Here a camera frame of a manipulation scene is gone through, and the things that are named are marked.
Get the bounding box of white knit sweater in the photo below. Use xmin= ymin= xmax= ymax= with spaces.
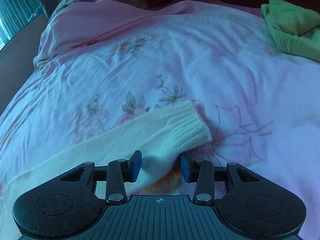
xmin=1 ymin=100 xmax=212 ymax=239

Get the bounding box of teal window curtain right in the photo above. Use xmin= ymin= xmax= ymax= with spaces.
xmin=1 ymin=0 xmax=57 ymax=47

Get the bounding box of pink floral bed sheet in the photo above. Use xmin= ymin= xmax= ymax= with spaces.
xmin=0 ymin=12 xmax=320 ymax=230

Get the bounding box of green knit garment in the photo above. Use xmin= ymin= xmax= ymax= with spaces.
xmin=261 ymin=0 xmax=319 ymax=62

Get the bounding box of pink folded quilt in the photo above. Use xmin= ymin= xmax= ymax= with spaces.
xmin=33 ymin=0 xmax=263 ymax=69

